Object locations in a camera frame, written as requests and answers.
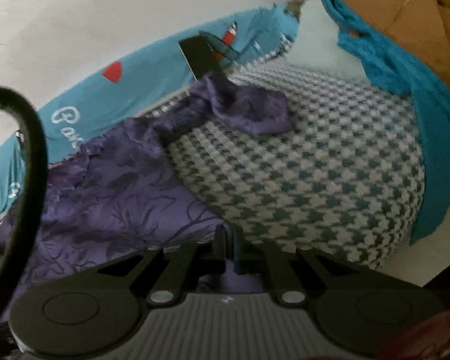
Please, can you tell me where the black braided cable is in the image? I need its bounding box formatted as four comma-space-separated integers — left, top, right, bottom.
0, 87, 50, 327

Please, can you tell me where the teal knitted scarf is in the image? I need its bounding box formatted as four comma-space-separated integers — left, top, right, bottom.
322, 0, 450, 242

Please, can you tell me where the purple patterned garment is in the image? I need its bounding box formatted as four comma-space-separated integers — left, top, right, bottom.
0, 72, 295, 325

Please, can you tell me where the black smartphone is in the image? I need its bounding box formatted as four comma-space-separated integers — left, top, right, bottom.
178, 36, 222, 80

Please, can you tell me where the blue cartoon print bedsheet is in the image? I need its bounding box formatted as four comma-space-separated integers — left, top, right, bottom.
0, 2, 301, 226

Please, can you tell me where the blue white houndstooth mat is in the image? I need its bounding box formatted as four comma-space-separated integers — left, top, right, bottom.
129, 40, 425, 269

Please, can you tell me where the grey pillow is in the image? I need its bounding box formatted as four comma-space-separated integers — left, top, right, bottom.
287, 0, 368, 81

